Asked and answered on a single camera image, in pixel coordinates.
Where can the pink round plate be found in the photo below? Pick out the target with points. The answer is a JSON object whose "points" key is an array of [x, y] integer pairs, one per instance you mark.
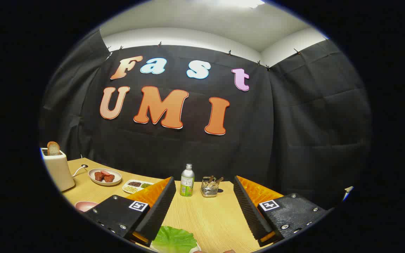
{"points": [[84, 205]]}

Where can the white divided dish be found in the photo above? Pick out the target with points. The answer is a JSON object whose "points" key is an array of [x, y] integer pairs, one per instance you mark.
{"points": [[140, 189]]}

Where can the toasted bread slice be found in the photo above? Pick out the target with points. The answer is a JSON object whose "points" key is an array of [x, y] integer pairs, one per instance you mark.
{"points": [[53, 148]]}

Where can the silver bottle with green label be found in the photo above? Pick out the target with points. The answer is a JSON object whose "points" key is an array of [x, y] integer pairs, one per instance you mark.
{"points": [[187, 182]]}

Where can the brown meat piece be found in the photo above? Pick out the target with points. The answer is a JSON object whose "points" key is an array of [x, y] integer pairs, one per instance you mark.
{"points": [[109, 178], [98, 176]]}

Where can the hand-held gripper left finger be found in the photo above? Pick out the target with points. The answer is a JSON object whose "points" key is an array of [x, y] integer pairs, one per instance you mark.
{"points": [[158, 211]]}

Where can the cream white toaster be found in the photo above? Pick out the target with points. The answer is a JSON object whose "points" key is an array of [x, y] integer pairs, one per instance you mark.
{"points": [[57, 172]]}

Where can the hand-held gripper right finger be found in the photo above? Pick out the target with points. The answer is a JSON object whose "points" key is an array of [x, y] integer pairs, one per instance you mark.
{"points": [[250, 211]]}

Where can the beige round plate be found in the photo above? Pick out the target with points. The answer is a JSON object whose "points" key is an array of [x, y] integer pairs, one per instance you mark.
{"points": [[116, 180]]}

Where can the pile of yellow soybeans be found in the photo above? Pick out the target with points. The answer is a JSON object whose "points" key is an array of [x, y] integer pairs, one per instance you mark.
{"points": [[130, 189]]}

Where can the pink food slice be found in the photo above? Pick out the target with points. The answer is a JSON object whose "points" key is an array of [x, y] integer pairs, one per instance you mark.
{"points": [[229, 251]]}

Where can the white plate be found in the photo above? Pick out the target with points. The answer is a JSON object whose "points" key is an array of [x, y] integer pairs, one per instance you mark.
{"points": [[197, 248]]}

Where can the pink sausage slice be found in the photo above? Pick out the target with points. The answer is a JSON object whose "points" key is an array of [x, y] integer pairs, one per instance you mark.
{"points": [[105, 173]]}

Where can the green lettuce leaf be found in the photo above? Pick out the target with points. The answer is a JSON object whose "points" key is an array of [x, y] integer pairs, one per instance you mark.
{"points": [[174, 240]]}

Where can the pile of green beans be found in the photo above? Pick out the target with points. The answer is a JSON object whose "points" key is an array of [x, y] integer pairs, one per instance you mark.
{"points": [[146, 185]]}

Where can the pile of dark red beans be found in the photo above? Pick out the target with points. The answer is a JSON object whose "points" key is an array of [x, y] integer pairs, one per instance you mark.
{"points": [[134, 184]]}

